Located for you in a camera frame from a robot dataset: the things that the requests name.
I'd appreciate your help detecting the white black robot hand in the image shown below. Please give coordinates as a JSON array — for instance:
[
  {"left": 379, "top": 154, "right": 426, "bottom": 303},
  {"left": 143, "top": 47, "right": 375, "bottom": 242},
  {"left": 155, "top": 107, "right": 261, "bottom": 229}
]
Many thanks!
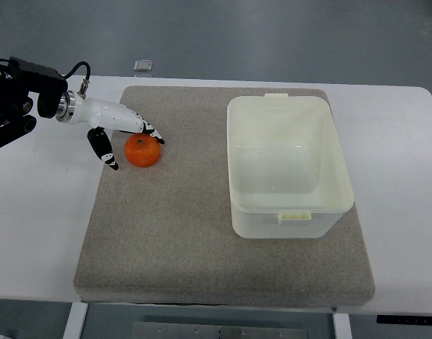
[{"left": 67, "top": 95, "right": 164, "bottom": 170}]

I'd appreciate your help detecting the orange fruit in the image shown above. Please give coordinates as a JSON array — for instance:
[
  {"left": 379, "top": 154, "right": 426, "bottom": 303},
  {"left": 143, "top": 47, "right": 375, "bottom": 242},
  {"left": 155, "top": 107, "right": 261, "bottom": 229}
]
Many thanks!
[{"left": 124, "top": 133, "right": 161, "bottom": 168}]

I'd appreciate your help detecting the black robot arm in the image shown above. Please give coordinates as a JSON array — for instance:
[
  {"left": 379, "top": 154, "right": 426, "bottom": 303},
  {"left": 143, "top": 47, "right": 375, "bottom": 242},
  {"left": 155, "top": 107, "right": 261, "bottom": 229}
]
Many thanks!
[{"left": 0, "top": 56, "right": 91, "bottom": 148}]

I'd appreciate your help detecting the white plastic box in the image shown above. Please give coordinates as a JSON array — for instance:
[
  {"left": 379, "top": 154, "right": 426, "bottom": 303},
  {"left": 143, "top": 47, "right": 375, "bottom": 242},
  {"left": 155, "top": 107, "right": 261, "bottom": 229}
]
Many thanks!
[{"left": 227, "top": 93, "right": 354, "bottom": 239}]

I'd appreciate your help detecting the small silver floor plate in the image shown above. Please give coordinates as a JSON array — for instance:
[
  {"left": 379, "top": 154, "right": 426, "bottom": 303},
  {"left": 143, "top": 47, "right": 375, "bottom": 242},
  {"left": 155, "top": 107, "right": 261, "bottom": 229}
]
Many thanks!
[{"left": 133, "top": 59, "right": 153, "bottom": 73}]

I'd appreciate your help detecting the grey felt mat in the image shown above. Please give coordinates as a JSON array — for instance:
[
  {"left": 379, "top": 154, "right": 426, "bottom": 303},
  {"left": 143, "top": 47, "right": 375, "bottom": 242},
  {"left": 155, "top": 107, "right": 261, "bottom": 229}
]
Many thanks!
[{"left": 74, "top": 86, "right": 375, "bottom": 308}]

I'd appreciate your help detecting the white table leg left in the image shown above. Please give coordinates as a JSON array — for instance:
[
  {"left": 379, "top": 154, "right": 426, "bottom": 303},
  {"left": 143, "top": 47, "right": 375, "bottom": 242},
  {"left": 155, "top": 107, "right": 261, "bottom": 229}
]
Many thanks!
[{"left": 63, "top": 302, "right": 88, "bottom": 339}]

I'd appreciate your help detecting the white table leg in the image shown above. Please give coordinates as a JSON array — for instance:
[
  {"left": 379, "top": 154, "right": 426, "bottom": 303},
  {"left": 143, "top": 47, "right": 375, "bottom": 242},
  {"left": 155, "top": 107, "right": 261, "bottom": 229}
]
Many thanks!
[
  {"left": 332, "top": 313, "right": 353, "bottom": 339},
  {"left": 63, "top": 302, "right": 88, "bottom": 339}
]

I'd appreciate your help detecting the white table leg right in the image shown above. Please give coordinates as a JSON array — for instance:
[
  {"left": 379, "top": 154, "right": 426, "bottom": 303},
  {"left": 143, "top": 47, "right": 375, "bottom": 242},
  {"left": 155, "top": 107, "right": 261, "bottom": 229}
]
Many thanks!
[{"left": 332, "top": 313, "right": 353, "bottom": 339}]

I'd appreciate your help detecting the black table control panel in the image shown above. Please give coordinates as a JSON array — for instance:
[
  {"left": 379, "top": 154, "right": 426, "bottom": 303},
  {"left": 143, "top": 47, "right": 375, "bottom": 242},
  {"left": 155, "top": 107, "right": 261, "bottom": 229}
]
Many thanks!
[{"left": 376, "top": 315, "right": 432, "bottom": 326}]

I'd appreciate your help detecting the metal base plate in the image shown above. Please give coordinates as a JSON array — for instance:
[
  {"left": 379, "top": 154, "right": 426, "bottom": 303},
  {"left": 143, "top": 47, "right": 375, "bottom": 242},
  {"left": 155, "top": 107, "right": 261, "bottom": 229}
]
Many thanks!
[{"left": 131, "top": 321, "right": 308, "bottom": 339}]

